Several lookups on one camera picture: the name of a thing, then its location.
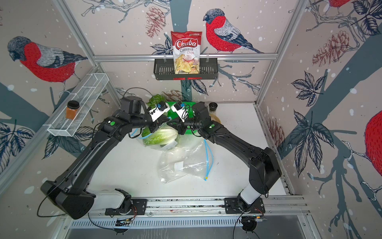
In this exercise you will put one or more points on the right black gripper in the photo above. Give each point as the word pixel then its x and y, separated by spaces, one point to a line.
pixel 179 124

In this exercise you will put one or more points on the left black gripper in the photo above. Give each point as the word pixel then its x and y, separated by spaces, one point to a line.
pixel 157 122

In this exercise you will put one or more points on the chinese cabbage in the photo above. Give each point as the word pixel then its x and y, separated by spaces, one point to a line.
pixel 163 136
pixel 155 100

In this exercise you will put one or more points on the clear zipper bag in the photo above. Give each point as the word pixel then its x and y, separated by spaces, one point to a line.
pixel 191 156
pixel 146 132

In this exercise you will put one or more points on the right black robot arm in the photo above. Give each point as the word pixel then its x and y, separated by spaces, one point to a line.
pixel 264 170

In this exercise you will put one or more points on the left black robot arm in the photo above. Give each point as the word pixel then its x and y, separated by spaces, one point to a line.
pixel 68 191

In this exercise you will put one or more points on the red cassava chips bag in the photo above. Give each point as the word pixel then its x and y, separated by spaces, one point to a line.
pixel 186 52

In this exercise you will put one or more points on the green plastic basket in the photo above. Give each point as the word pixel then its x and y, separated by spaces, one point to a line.
pixel 195 133

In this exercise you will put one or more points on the yellow bamboo steamer bowl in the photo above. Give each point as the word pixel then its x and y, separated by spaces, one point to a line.
pixel 214 117

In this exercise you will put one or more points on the black cap pepper grinder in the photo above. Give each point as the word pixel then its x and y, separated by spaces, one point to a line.
pixel 213 108

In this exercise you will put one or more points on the orange spice jar black lid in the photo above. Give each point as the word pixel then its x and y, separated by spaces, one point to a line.
pixel 72 109

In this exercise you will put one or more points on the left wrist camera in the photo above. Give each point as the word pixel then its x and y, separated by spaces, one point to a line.
pixel 160 109

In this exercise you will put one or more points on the clear acrylic wall shelf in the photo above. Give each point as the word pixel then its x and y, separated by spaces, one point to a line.
pixel 90 88

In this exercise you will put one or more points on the black wall basket shelf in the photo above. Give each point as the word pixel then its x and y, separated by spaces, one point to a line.
pixel 205 69

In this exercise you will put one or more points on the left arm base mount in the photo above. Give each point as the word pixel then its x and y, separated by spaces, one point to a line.
pixel 128 207

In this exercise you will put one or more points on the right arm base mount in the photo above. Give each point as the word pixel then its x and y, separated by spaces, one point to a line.
pixel 238 206

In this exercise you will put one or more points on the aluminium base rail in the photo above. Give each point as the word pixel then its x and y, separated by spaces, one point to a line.
pixel 214 206

